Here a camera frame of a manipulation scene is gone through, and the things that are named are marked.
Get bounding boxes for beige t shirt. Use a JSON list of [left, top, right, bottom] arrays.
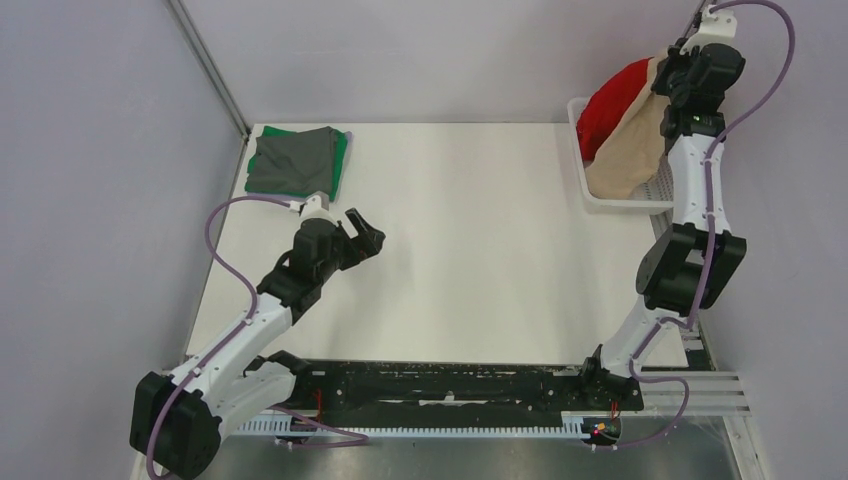
[[586, 52, 669, 200]]

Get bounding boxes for aluminium frame rails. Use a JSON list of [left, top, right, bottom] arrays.
[[641, 218, 751, 419]]

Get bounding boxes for right corner aluminium post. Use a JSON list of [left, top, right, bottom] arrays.
[[680, 0, 712, 38]]

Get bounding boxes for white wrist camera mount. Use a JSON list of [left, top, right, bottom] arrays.
[[288, 192, 336, 224], [681, 4, 738, 55]]

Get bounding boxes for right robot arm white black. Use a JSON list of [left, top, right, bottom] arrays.
[[577, 41, 747, 408]]

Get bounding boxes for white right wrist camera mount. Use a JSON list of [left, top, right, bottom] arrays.
[[681, 4, 738, 55]]

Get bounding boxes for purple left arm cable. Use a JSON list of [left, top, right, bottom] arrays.
[[144, 194, 371, 480]]

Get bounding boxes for corner aluminium post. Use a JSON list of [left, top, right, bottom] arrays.
[[680, 0, 712, 38], [163, 0, 251, 141]]

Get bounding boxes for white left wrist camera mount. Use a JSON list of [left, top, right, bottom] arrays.
[[288, 192, 336, 224]]

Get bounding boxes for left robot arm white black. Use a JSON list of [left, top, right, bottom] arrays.
[[129, 208, 386, 479]]

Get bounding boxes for grey folded t shirt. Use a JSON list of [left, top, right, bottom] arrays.
[[245, 127, 342, 200]]

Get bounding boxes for white slotted cable duct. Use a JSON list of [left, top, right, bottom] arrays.
[[232, 411, 622, 441]]

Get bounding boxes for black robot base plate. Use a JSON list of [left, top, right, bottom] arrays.
[[282, 359, 644, 428]]

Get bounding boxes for red t shirt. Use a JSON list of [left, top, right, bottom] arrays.
[[576, 57, 651, 162]]

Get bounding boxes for left corner aluminium post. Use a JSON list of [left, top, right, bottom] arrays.
[[163, 0, 251, 141]]

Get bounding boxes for white plastic laundry basket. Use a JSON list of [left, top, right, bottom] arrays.
[[566, 97, 673, 215]]

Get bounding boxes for green folded t shirt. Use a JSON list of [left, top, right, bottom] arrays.
[[245, 124, 350, 204]]

